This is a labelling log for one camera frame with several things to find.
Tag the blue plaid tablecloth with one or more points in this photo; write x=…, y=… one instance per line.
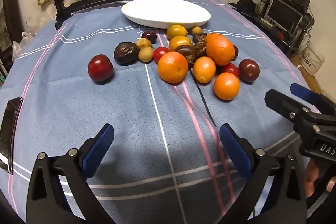
x=131, y=108

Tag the white oval plate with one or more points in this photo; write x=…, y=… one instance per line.
x=165, y=12

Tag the wrinkled dark passion fruit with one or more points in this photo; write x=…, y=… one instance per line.
x=200, y=48
x=199, y=37
x=185, y=50
x=126, y=53

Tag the small dark plum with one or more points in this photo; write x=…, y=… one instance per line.
x=148, y=36

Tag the person's right hand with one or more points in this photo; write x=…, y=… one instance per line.
x=311, y=176

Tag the large orange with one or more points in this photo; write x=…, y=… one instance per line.
x=172, y=67
x=220, y=49

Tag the white plastic bag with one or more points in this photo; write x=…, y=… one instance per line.
x=29, y=35

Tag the black computer monitor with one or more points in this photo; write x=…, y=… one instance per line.
x=282, y=12

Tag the black metal rack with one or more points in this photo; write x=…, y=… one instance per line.
x=295, y=41

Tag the dark purple plum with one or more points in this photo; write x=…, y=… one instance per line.
x=235, y=53
x=248, y=70

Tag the yellow longan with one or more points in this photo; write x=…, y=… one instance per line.
x=146, y=54
x=196, y=30
x=143, y=43

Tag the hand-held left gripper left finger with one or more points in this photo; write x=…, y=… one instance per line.
x=98, y=150

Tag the clear plastic bag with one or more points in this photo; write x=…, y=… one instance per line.
x=17, y=49

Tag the yellow-orange citrus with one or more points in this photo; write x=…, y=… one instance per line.
x=180, y=43
x=176, y=31

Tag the black glossy panel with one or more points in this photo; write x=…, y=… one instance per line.
x=9, y=132

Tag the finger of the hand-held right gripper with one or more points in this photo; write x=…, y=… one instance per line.
x=281, y=103
x=304, y=91

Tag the white plastic bucket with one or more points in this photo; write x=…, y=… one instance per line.
x=312, y=58

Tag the black hat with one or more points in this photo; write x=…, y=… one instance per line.
x=245, y=3

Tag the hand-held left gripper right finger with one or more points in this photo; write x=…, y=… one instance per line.
x=235, y=150

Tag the small orange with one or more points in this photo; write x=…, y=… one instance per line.
x=226, y=86
x=204, y=69

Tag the red plum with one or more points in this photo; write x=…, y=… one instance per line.
x=101, y=68

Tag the red cherry tomato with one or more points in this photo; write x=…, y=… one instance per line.
x=160, y=54
x=231, y=69

